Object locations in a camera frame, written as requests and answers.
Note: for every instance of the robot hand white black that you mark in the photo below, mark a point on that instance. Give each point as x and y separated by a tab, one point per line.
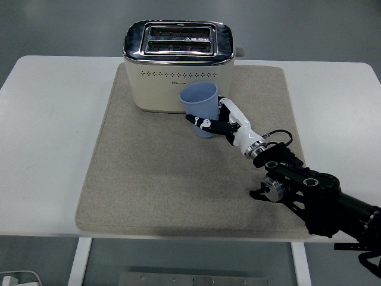
244	134

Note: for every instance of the blue ribbed plastic cup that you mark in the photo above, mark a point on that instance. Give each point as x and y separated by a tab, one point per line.
201	102

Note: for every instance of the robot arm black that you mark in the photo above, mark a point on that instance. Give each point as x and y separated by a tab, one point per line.
321	202

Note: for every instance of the cream and chrome toaster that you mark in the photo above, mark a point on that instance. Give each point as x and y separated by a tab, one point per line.
160	89

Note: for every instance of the beige felt table mat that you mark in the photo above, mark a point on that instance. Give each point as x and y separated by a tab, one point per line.
163	184

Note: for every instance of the white table leg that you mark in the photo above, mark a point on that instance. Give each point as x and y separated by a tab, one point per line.
78	262
301	265

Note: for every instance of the black table control panel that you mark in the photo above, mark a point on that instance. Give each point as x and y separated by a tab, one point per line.
345	247

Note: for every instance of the grey metal plate with screws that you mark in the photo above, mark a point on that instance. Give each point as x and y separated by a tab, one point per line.
193	280

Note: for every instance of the white box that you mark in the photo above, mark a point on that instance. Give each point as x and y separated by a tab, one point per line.
21	278

